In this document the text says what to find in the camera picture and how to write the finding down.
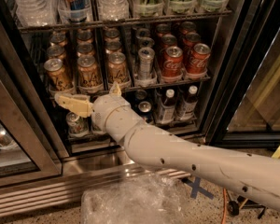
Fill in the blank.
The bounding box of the front middle orange can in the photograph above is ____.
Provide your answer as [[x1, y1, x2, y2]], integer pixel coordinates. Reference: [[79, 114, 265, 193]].
[[77, 55, 102, 88]]

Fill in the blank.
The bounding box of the front right clear green can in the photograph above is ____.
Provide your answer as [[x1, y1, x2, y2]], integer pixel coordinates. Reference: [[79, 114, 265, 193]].
[[91, 122, 104, 134]]

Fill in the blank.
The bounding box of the clear plastic wrapped box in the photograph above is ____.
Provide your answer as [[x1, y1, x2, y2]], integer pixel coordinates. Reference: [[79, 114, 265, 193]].
[[80, 175, 186, 224]]

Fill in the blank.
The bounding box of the front left clear green can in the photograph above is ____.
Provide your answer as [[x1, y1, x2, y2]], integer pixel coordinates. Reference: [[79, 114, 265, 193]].
[[66, 112, 89, 137]]

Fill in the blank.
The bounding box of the front right pepsi can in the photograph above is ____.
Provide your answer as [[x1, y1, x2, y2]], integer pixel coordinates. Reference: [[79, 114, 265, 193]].
[[137, 101, 153, 123]]

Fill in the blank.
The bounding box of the silver slim can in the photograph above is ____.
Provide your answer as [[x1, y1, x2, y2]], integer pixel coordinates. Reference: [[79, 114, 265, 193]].
[[138, 47, 155, 80]]

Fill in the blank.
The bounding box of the blue tape cross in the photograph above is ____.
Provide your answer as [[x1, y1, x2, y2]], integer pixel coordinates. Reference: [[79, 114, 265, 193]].
[[182, 177, 214, 200]]

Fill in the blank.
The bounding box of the left brown bottle white cap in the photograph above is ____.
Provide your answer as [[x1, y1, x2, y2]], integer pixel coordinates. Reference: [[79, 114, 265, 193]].
[[157, 89, 175, 124]]

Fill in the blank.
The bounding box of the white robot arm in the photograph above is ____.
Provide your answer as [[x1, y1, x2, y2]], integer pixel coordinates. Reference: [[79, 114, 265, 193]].
[[54, 83, 280, 212]]

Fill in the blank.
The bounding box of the clear green can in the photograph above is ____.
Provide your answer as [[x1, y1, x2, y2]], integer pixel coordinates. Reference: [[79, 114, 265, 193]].
[[91, 122, 104, 134], [66, 112, 89, 137]]

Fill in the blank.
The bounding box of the front left coca-cola can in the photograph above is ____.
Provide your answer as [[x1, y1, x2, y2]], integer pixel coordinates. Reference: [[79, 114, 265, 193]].
[[161, 46, 183, 77]]

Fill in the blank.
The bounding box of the yellow black cart stand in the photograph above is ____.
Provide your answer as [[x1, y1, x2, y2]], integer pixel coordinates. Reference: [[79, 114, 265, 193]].
[[227, 145, 280, 219]]

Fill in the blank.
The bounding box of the front right coca-cola can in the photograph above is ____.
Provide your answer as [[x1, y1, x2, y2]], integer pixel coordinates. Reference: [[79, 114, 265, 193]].
[[186, 43, 211, 75]]

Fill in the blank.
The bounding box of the orange can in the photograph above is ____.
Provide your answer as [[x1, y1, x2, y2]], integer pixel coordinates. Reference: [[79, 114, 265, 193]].
[[107, 52, 128, 83], [77, 55, 102, 88], [44, 58, 73, 91]]

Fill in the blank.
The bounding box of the brown bottle white cap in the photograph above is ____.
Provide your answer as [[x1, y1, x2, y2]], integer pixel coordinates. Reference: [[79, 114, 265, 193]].
[[176, 85, 198, 120], [157, 89, 175, 124]]

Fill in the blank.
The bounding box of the red bull can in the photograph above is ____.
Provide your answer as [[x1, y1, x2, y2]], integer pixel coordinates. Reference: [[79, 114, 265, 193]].
[[63, 0, 90, 23]]

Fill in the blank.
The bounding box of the orange cable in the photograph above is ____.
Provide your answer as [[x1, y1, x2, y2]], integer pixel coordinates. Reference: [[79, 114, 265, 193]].
[[221, 188, 229, 224]]

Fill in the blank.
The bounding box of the stainless steel fridge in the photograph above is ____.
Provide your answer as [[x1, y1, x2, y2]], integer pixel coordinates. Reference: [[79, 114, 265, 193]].
[[0, 0, 280, 217]]

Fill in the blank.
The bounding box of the coca-cola can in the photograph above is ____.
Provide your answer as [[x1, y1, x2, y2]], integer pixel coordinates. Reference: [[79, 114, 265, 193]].
[[161, 46, 183, 77], [186, 43, 211, 75]]

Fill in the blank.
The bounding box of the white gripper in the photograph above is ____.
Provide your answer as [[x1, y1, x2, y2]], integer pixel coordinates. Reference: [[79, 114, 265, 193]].
[[54, 81, 132, 132]]

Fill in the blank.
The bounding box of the front right orange can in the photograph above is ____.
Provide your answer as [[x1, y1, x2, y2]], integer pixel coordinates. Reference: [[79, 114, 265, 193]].
[[107, 52, 128, 83]]

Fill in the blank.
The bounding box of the right brown bottle white cap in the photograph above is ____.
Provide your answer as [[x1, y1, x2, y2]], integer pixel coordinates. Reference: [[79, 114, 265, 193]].
[[176, 85, 198, 120]]

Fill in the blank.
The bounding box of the left fridge glass door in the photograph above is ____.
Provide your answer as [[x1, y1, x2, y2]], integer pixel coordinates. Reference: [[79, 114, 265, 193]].
[[0, 47, 63, 189]]

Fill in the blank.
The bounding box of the front left orange can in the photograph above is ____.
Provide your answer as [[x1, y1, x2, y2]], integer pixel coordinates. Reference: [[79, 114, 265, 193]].
[[44, 58, 73, 91]]

